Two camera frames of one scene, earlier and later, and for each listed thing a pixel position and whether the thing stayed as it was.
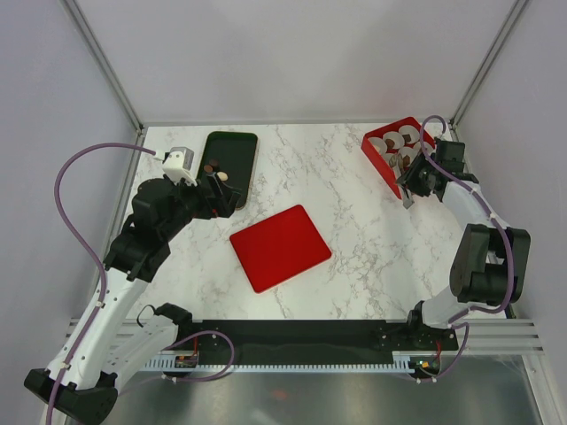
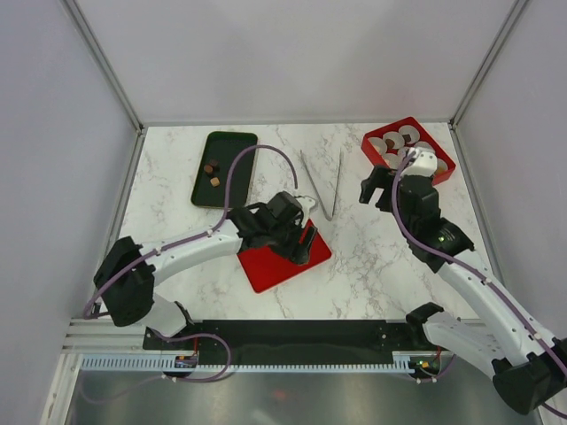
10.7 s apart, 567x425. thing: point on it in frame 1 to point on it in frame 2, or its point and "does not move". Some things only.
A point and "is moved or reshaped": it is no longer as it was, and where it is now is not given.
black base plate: x=319 y=342 does not move
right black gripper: x=409 y=181 to x=380 y=177
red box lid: x=279 y=248 does not move
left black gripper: x=221 y=203 to x=301 y=251
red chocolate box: x=401 y=138 does not move
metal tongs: x=407 y=198 is moved or reshaped
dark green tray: x=233 y=153 does not move
